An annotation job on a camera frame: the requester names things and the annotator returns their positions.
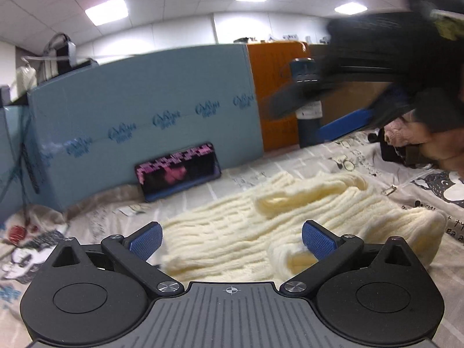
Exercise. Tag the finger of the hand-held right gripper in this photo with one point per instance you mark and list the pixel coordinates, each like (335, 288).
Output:
(348, 125)
(290, 99)

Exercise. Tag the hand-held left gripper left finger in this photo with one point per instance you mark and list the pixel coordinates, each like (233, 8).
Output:
(145, 241)

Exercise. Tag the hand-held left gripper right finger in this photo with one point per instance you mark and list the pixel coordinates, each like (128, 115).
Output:
(319, 239)

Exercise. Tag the cream knitted sweater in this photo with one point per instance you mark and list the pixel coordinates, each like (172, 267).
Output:
(224, 232)

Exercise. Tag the brown cardboard box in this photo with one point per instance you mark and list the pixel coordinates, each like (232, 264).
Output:
(348, 98)

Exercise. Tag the dark blue vacuum bottle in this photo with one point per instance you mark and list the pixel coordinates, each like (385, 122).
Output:
(308, 130)

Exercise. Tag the orange cardboard box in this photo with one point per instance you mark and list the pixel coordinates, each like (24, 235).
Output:
(272, 69)

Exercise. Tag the pink knitted sweater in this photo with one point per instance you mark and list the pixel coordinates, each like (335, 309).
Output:
(398, 132)

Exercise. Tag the cartoon printed bed sheet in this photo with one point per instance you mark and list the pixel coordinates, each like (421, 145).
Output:
(308, 166)

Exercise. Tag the smartphone with lit screen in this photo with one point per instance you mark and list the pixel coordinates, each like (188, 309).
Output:
(177, 172)

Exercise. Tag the light blue foam board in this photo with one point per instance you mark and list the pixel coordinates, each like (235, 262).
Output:
(145, 98)

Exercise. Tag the narrow light blue cardboard panel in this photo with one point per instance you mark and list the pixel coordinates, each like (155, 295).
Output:
(12, 159)

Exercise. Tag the white plastic bag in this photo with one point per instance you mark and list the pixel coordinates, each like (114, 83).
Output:
(26, 81)

